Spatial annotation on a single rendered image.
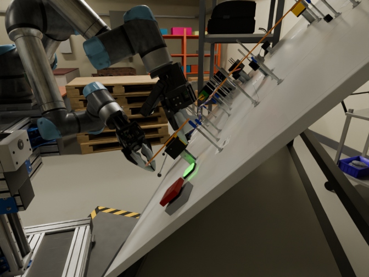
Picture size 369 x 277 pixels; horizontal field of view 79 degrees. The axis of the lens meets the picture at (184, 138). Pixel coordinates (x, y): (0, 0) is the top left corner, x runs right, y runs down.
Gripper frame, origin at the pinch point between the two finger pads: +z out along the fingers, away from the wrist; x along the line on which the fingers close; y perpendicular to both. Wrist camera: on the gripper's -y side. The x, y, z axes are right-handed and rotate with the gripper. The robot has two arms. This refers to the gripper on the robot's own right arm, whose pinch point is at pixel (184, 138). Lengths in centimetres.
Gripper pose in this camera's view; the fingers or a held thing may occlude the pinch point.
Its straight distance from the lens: 65.0
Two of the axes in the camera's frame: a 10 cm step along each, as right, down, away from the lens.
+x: 2.0, -3.1, 9.3
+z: 4.0, 8.9, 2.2
